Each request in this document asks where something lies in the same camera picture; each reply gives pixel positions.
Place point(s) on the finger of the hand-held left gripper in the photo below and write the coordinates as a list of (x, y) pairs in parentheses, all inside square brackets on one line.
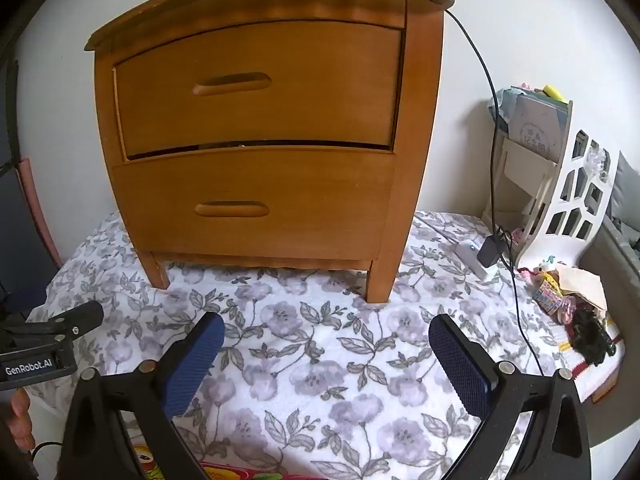
[(75, 317)]

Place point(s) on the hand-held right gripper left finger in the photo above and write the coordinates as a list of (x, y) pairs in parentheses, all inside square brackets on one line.
[(192, 365)]

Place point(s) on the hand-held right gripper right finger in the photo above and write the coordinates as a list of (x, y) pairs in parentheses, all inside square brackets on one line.
[(462, 365)]

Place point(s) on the person's left hand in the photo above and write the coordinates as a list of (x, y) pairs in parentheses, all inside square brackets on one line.
[(20, 420)]

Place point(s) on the patterned tape roll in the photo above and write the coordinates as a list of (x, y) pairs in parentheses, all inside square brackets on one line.
[(549, 294)]

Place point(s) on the white power strip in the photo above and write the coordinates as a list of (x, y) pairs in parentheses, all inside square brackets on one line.
[(467, 252)]

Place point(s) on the black power adapter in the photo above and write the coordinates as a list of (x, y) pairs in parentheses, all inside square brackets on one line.
[(489, 251)]

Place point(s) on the white striped knit cloth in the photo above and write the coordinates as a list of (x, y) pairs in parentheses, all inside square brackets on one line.
[(580, 365)]

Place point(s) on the red floral quilt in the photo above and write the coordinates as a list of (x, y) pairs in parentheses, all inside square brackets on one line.
[(235, 475)]

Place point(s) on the pink tape roll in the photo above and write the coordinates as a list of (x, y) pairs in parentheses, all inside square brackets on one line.
[(569, 310)]

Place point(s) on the dark panel with pink edge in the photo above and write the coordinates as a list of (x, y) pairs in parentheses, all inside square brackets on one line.
[(15, 210)]

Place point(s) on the black hair accessory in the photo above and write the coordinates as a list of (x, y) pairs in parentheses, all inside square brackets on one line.
[(592, 335)]

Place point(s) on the grey floral bed sheet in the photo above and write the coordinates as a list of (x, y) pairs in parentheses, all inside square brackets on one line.
[(325, 340)]

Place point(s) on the white cutout desk organizer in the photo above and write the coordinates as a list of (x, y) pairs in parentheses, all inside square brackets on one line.
[(570, 195)]

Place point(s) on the wooden nightstand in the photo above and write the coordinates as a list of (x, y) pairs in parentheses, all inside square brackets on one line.
[(425, 135)]

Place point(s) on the grey cushion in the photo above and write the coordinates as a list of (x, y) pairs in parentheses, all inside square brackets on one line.
[(627, 195)]

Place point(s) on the grey patterned booklet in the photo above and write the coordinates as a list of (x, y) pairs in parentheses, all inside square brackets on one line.
[(535, 127)]

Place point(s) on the shallow wooden drawer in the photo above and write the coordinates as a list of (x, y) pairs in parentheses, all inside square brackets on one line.
[(300, 90)]

